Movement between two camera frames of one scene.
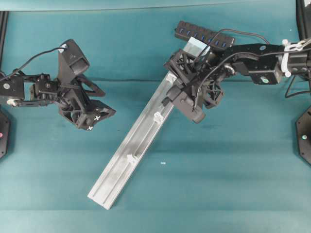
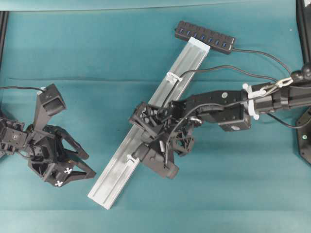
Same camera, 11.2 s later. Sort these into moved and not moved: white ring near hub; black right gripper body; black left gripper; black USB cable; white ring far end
Moved: black left gripper; black right gripper body; black USB cable
Not moved: white ring far end; white ring near hub
